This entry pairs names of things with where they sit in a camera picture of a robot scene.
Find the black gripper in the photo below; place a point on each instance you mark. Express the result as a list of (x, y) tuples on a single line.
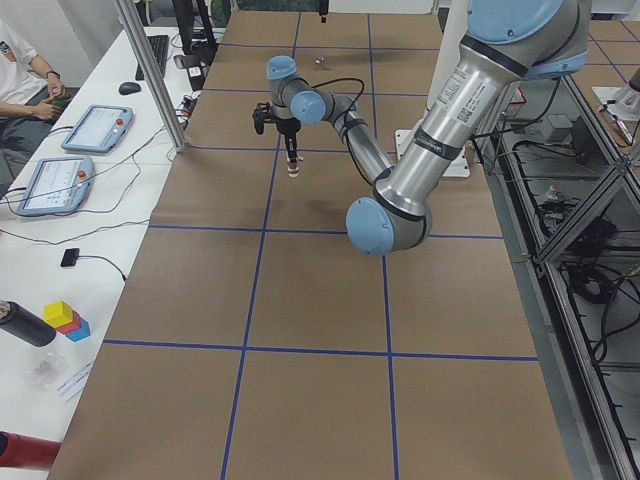
[(288, 127)]

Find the white PPR valve with pipe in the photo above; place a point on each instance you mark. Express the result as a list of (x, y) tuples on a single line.
[(293, 166)]

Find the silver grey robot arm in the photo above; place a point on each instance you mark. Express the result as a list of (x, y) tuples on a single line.
[(505, 42)]

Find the black monitor stand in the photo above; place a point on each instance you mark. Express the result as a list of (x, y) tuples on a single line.
[(186, 12)]

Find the black keyboard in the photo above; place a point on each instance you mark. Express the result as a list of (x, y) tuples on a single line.
[(159, 46)]

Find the black computer mouse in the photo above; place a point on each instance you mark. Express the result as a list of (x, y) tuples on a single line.
[(128, 88)]

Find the upper teach pendant tablet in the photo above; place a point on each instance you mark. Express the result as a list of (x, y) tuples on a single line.
[(99, 129)]

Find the teach pendant tablet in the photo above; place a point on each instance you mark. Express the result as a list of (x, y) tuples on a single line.
[(58, 186), (99, 129)]

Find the lower teach pendant tablet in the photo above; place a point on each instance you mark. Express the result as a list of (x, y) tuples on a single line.
[(58, 186)]

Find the small black box device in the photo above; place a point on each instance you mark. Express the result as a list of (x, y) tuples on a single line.
[(70, 257)]

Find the seated person in white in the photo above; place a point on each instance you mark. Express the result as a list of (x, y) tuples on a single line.
[(33, 97)]

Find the blue block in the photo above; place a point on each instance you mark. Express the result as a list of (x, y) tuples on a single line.
[(81, 333)]

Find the red block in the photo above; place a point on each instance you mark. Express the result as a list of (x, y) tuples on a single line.
[(72, 326)]

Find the yellow block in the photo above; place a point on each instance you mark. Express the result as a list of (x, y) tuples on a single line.
[(58, 314)]

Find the black cylinder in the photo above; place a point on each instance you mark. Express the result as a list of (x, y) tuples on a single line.
[(23, 324)]

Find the clear plastic bag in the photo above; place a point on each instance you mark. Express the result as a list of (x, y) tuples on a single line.
[(44, 374)]

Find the red cylinder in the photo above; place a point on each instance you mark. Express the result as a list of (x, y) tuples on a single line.
[(27, 452)]

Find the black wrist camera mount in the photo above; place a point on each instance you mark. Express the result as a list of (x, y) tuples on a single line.
[(262, 115)]

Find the aluminium frame post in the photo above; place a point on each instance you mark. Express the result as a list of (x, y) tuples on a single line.
[(136, 34)]

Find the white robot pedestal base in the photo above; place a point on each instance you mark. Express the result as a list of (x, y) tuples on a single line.
[(455, 26)]

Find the aluminium side rail frame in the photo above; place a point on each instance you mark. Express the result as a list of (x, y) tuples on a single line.
[(566, 161)]

